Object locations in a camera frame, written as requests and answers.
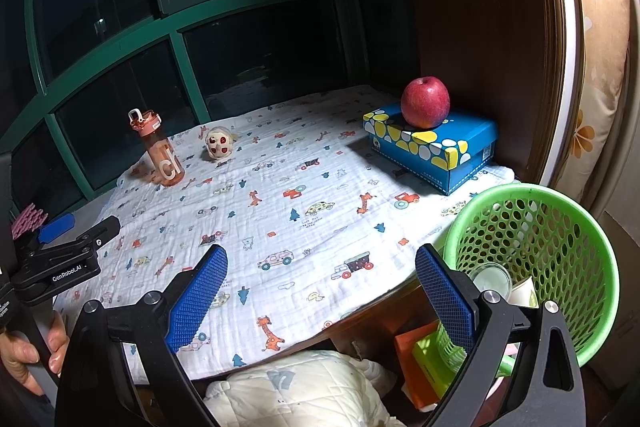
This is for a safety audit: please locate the white quilted jacket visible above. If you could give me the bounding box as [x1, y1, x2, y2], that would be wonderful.
[202, 349, 406, 427]

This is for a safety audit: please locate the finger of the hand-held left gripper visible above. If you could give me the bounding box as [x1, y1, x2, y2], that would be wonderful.
[20, 215, 122, 258]
[37, 213, 77, 244]

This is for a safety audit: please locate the floral beige pillow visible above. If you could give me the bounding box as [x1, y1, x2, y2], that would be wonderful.
[550, 0, 633, 208]

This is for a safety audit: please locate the green box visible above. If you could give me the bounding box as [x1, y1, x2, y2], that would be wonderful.
[412, 332, 468, 395]

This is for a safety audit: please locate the red apple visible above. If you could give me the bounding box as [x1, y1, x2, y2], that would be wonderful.
[400, 76, 452, 130]

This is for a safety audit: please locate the clear plastic cup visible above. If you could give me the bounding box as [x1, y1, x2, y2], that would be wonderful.
[469, 263, 513, 303]

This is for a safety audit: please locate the brown wooden board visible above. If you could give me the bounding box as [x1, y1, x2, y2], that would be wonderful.
[395, 0, 576, 185]

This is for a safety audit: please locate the green window frame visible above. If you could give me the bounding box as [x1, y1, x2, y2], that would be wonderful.
[0, 0, 416, 212]

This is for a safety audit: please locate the pink water bottle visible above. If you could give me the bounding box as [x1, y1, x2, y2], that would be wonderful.
[127, 108, 185, 186]

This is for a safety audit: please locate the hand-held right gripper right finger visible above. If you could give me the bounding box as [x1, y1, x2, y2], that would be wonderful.
[415, 243, 585, 427]

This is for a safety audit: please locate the blue spotted cardboard box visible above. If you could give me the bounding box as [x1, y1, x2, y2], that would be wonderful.
[363, 103, 499, 195]

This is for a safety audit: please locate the green plastic mesh basket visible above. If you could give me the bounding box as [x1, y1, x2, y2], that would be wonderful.
[435, 184, 620, 370]

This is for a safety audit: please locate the small beige plush toy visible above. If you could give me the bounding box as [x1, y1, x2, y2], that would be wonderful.
[205, 125, 238, 161]

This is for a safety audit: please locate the printed white blanket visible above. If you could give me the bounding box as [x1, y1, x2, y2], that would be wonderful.
[52, 84, 521, 383]

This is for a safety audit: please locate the orange box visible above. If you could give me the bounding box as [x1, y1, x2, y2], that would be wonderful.
[393, 322, 441, 408]

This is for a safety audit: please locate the person's left hand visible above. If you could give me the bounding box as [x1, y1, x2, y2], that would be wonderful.
[0, 311, 71, 398]

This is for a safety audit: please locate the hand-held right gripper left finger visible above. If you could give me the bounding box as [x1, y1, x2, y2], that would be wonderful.
[56, 243, 229, 427]

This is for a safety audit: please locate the pink ribbed cloth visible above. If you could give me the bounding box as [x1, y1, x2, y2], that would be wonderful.
[11, 203, 47, 240]

